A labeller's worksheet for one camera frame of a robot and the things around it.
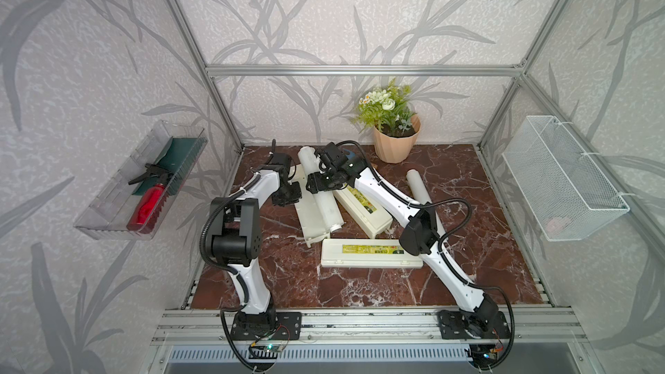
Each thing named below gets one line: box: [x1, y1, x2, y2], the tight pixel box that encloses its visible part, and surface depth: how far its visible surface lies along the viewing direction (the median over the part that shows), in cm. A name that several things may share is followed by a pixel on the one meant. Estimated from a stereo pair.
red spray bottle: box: [126, 162, 173, 234], surface depth 61 cm
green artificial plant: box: [351, 78, 417, 135], surface depth 98 cm
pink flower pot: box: [373, 115, 422, 164], surface depth 107 cm
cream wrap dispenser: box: [332, 180, 394, 239], surface depth 91 cm
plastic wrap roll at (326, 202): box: [297, 146, 345, 234], surface depth 86 cm
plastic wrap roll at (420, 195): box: [406, 168, 447, 239], surface depth 105 cm
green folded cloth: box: [131, 135, 208, 196], surface depth 69 cm
